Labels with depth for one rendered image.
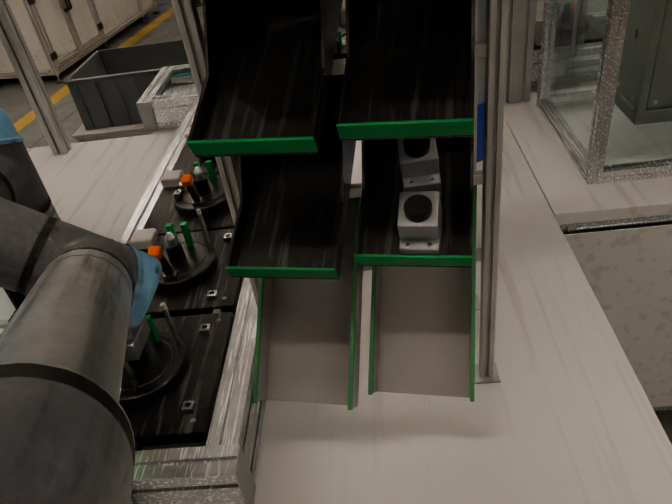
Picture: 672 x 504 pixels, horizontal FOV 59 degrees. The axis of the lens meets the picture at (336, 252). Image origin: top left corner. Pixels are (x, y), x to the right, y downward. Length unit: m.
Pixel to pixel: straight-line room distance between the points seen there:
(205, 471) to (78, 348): 0.50
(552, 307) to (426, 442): 0.36
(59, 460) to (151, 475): 0.62
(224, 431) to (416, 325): 0.30
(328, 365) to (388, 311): 0.11
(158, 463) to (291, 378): 0.21
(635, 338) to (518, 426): 0.80
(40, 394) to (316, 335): 0.58
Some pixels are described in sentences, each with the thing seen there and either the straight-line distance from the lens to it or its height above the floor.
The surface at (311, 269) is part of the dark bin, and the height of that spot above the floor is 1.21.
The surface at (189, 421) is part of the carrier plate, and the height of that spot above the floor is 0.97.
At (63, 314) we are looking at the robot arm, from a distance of 0.38.
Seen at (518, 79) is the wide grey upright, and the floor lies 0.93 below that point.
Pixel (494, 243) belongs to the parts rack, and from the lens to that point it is 0.81.
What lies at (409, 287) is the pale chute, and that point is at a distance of 0.80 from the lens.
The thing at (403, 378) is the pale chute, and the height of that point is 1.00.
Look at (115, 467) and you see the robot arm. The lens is 0.26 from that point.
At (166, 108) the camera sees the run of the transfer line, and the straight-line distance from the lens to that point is 2.02.
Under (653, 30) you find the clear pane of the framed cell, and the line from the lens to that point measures 1.38.
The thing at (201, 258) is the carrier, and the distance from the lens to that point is 1.11.
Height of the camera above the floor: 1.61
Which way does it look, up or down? 36 degrees down
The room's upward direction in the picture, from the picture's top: 9 degrees counter-clockwise
